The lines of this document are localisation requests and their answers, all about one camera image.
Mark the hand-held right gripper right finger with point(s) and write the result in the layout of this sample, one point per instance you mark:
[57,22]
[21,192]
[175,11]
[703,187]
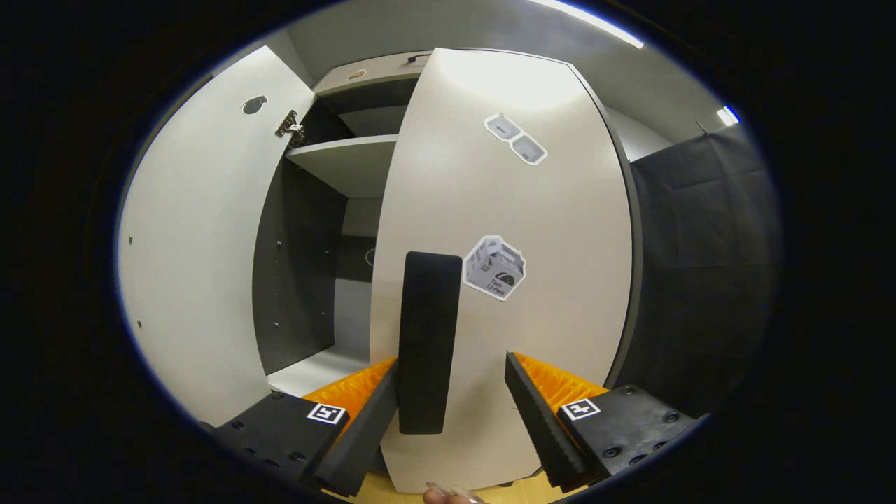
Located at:
[535,420]

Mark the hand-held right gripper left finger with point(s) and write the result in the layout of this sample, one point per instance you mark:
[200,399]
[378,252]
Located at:
[364,434]

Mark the white cabinet door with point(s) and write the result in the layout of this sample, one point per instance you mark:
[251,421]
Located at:
[196,245]
[546,231]

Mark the white cabinet shelf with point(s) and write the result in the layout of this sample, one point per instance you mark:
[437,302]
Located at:
[315,371]
[350,164]

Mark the metal door hinge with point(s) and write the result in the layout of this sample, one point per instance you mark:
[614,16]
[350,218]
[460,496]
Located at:
[290,127]

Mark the white cabinet drawer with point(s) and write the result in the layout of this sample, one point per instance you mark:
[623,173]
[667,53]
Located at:
[378,73]

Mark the small ceiling light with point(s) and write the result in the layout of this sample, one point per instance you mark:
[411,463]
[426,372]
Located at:
[728,116]

